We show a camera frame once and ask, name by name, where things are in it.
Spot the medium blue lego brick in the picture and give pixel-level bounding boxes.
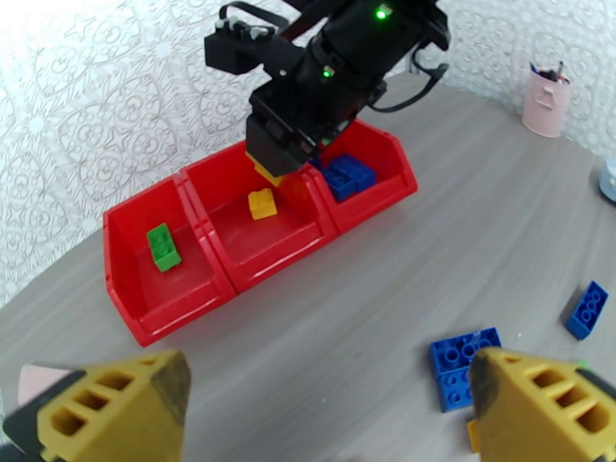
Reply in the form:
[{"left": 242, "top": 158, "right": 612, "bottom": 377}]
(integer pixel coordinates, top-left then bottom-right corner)
[{"left": 320, "top": 164, "right": 360, "bottom": 203}]

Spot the red plastic storage bin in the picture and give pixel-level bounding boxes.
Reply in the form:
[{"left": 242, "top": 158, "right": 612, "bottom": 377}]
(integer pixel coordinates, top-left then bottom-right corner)
[
  {"left": 102, "top": 176, "right": 238, "bottom": 349},
  {"left": 307, "top": 119, "right": 419, "bottom": 236},
  {"left": 180, "top": 140, "right": 338, "bottom": 294}
]

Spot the long blue lego brick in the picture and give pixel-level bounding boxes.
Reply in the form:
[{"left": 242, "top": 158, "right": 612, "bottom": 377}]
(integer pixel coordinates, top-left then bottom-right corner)
[{"left": 564, "top": 280, "right": 611, "bottom": 342}]

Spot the pink pen cup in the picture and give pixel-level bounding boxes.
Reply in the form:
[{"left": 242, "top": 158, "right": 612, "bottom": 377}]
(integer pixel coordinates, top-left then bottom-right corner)
[{"left": 521, "top": 68, "right": 572, "bottom": 139}]

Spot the large blue lego block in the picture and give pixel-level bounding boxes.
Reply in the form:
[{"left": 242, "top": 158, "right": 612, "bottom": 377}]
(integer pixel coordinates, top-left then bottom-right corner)
[{"left": 428, "top": 326, "right": 504, "bottom": 414}]

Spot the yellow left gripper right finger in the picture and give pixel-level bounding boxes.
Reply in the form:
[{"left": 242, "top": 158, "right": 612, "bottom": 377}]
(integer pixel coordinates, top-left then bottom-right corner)
[{"left": 467, "top": 346, "right": 616, "bottom": 462}]

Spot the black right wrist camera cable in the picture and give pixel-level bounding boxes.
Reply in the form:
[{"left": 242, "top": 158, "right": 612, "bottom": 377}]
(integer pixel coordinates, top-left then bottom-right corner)
[{"left": 217, "top": 1, "right": 451, "bottom": 114}]

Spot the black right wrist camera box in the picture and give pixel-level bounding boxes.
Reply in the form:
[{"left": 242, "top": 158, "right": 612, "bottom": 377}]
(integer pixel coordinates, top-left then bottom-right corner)
[{"left": 203, "top": 22, "right": 306, "bottom": 77}]

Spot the small blue lego brick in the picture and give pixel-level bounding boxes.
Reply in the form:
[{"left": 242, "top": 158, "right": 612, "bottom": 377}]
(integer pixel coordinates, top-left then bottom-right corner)
[{"left": 343, "top": 153, "right": 379, "bottom": 193}]

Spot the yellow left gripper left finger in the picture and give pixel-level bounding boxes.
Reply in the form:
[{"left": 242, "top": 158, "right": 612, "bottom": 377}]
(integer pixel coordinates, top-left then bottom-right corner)
[{"left": 0, "top": 350, "right": 193, "bottom": 462}]

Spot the medium green lego brick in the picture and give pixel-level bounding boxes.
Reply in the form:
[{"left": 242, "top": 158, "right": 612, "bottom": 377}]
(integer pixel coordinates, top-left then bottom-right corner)
[{"left": 146, "top": 222, "right": 183, "bottom": 273}]

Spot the pink rounded box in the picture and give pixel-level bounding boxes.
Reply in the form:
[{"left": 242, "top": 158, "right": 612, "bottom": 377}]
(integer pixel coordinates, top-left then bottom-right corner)
[{"left": 18, "top": 363, "right": 73, "bottom": 409}]

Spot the light blue toy car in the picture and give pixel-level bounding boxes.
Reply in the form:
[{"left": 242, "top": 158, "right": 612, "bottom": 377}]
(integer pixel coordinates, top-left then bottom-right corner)
[{"left": 598, "top": 159, "right": 616, "bottom": 203}]

